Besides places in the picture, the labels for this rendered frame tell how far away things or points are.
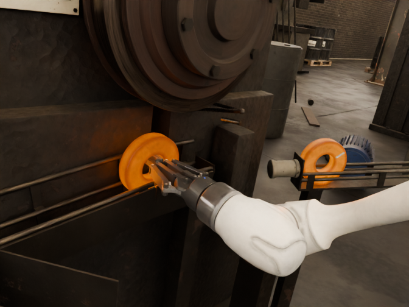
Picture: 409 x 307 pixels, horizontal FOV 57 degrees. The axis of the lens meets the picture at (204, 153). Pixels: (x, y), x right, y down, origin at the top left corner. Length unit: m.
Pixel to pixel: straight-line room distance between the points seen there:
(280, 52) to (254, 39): 2.68
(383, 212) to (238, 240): 0.24
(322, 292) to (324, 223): 1.12
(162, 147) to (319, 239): 0.40
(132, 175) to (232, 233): 0.30
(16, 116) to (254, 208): 0.48
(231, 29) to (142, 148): 0.32
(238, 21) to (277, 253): 0.45
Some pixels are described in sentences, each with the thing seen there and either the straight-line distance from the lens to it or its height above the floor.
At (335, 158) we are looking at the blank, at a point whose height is 0.72.
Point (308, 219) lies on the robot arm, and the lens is 0.76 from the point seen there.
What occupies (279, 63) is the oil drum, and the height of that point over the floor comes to 0.73.
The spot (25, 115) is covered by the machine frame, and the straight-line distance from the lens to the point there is 0.80.
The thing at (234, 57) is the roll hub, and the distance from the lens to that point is 0.83.
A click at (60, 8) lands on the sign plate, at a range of 0.82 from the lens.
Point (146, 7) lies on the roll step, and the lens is 0.72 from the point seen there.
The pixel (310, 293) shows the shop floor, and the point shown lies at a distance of 1.85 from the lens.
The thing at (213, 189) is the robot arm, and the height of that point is 0.79.
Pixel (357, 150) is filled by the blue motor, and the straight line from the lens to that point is 2.87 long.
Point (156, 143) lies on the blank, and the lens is 0.86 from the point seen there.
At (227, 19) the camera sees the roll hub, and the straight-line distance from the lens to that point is 0.77.
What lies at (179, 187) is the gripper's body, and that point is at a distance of 0.77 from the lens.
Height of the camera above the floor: 1.11
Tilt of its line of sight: 21 degrees down
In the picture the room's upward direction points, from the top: 9 degrees clockwise
